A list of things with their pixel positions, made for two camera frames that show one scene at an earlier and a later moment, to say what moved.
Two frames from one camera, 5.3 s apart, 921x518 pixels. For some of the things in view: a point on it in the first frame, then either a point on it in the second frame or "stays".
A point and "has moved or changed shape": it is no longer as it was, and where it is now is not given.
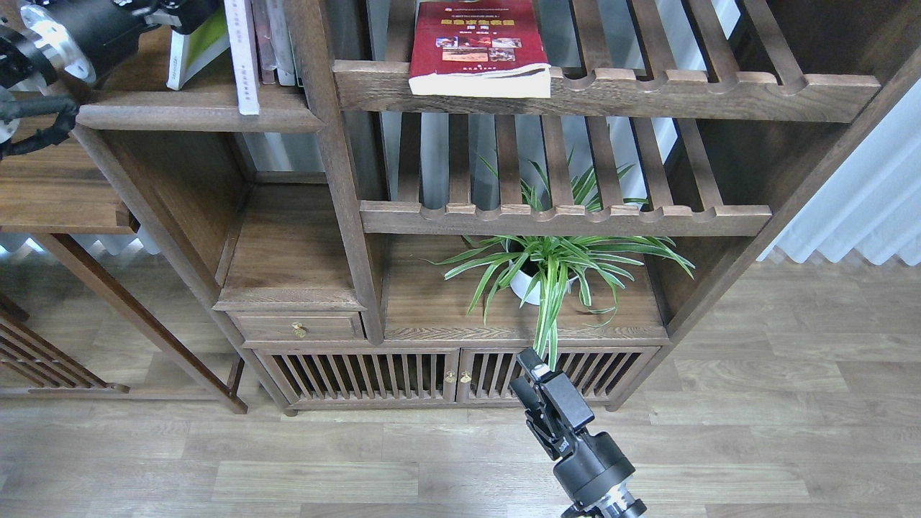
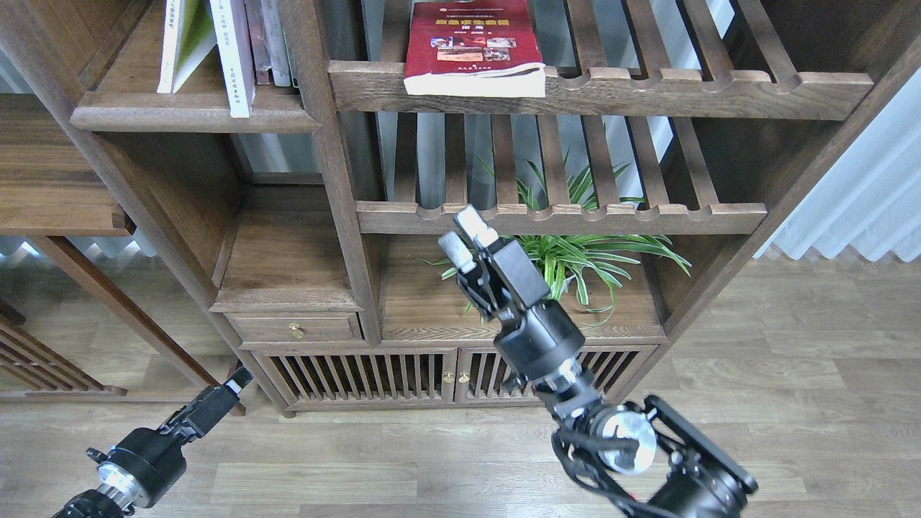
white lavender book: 241,29 has moved or changed shape
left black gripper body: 101,37 -> 153,457
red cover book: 479,48 stays
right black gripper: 589,466 -> 540,337
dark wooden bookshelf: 258,180 stays
